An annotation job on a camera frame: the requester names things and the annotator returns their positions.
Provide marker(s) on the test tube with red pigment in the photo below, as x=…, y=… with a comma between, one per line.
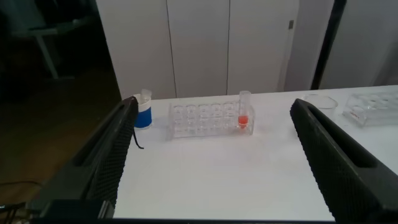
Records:
x=243, y=119

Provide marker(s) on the clear plastic beaker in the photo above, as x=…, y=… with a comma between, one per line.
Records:
x=323, y=102

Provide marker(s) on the test tube with blue pigment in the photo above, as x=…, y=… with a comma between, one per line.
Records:
x=146, y=95

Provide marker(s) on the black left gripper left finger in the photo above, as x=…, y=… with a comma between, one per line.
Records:
x=93, y=168

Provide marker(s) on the white desk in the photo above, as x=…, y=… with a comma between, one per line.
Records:
x=46, y=34

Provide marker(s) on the metal partition hinge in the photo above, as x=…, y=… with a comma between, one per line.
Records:
x=291, y=25

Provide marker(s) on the blue white paper cup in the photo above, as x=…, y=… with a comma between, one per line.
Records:
x=144, y=118

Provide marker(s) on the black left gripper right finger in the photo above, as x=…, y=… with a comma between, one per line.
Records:
x=345, y=174

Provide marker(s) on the white folding partition screen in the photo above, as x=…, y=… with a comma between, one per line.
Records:
x=357, y=43
x=202, y=46

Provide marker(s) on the clear acrylic test tube rack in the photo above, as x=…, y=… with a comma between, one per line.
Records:
x=373, y=109
x=205, y=121

